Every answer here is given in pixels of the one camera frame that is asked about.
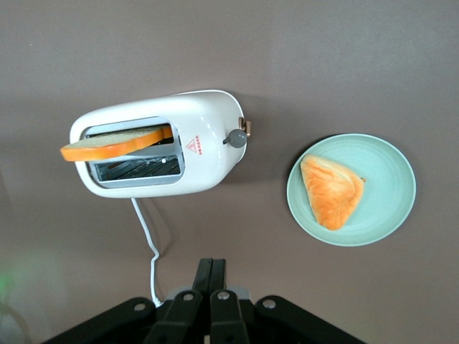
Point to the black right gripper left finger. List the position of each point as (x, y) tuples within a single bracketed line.
[(179, 319)]

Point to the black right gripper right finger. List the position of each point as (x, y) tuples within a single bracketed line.
[(229, 319)]

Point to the white two-slot toaster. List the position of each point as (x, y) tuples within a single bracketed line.
[(204, 118)]

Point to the triangular orange bread pastry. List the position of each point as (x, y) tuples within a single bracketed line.
[(331, 193)]

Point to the toast bread slice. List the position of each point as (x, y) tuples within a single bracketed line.
[(107, 148)]

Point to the pale green round plate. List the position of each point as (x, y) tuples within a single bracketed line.
[(387, 172)]

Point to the brown table mat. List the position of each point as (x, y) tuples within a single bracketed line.
[(229, 43)]

